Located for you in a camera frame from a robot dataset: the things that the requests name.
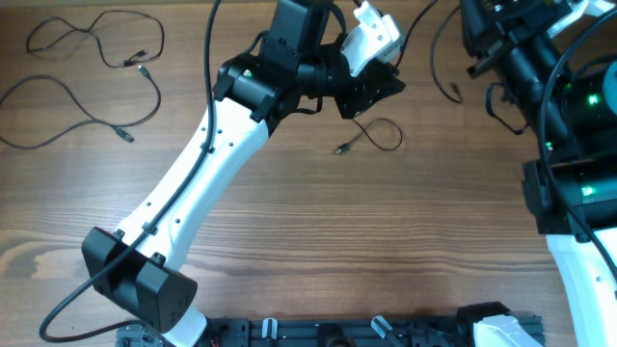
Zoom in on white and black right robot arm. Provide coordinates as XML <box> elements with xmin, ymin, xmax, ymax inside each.
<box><xmin>459</xmin><ymin>1</ymin><xmax>616</xmax><ymax>346</ymax></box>

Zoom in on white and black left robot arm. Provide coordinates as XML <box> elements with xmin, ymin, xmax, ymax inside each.
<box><xmin>82</xmin><ymin>1</ymin><xmax>404</xmax><ymax>346</ymax></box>

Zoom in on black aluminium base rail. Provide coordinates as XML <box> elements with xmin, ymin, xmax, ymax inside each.
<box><xmin>115</xmin><ymin>315</ymin><xmax>546</xmax><ymax>347</ymax></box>

